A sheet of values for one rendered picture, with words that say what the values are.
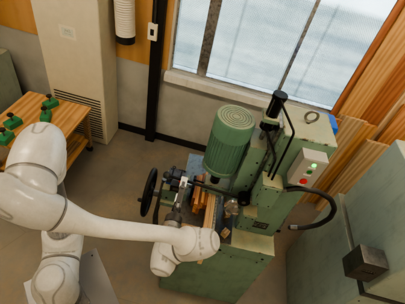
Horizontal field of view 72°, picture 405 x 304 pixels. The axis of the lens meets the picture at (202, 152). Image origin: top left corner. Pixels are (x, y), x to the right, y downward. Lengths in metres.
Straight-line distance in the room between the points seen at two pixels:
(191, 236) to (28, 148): 0.57
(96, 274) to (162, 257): 0.53
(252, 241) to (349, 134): 1.33
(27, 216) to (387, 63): 2.32
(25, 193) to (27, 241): 1.75
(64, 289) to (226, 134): 0.87
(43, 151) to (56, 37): 1.82
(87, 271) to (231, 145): 0.93
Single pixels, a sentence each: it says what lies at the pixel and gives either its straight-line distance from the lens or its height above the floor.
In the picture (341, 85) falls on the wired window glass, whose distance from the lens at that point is 2.74.
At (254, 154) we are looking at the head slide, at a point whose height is 1.34.
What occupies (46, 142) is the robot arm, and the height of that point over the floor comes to 1.55.
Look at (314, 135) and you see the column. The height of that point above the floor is 1.52.
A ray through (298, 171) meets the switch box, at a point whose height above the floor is 1.40.
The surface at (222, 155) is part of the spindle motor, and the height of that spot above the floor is 1.31.
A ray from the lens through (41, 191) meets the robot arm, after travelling 0.84.
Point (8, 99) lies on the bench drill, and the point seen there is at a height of 0.28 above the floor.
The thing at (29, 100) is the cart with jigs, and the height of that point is 0.53.
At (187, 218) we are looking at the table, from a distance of 1.49.
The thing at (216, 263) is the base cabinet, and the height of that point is 0.57.
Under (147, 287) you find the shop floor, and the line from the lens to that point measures 2.29.
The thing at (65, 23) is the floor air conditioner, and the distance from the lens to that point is 2.52.
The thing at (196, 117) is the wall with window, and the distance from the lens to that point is 2.85.
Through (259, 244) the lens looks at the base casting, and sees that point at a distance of 1.65.
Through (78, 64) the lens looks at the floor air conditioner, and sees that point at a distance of 2.64.
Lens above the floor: 2.16
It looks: 44 degrees down
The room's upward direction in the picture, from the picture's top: 15 degrees clockwise
